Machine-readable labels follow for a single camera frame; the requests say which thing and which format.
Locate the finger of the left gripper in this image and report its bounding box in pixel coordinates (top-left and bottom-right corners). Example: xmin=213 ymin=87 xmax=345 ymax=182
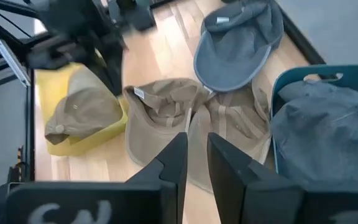
xmin=87 ymin=49 xmax=109 ymax=91
xmin=107 ymin=46 xmax=127 ymax=97

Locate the teal plastic bin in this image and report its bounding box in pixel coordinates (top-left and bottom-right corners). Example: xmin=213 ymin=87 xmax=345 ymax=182
xmin=270 ymin=64 xmax=358 ymax=187

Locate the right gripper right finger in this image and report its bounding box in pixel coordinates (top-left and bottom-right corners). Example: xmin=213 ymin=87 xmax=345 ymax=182
xmin=206 ymin=132 xmax=358 ymax=224

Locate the silver frame bracket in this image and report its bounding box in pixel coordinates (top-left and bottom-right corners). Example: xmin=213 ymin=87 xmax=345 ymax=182
xmin=0 ymin=35 xmax=31 ymax=87

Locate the yellow plastic bin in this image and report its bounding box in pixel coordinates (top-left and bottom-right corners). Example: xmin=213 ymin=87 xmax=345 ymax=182
xmin=35 ymin=62 xmax=129 ymax=157

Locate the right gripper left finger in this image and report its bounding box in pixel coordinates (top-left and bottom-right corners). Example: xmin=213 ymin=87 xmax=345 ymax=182
xmin=4 ymin=132 xmax=188 ymax=224

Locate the grey cap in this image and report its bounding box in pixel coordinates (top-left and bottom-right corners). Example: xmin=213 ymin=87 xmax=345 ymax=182
xmin=270 ymin=80 xmax=358 ymax=187
xmin=193 ymin=0 xmax=285 ymax=93

